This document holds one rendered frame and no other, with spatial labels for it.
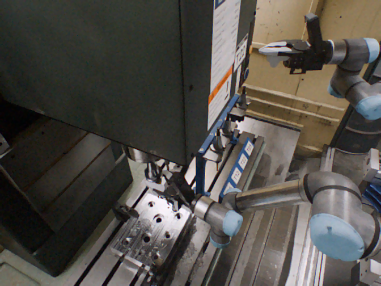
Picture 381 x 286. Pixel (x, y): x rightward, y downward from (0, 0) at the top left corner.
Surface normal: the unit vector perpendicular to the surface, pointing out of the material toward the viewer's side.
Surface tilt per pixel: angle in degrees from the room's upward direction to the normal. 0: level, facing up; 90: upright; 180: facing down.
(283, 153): 24
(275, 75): 90
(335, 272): 0
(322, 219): 46
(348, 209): 9
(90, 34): 90
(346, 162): 0
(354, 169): 0
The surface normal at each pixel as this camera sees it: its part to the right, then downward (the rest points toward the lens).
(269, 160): -0.18, -0.38
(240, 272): -0.07, -0.61
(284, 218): 0.05, -0.78
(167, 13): -0.43, 0.65
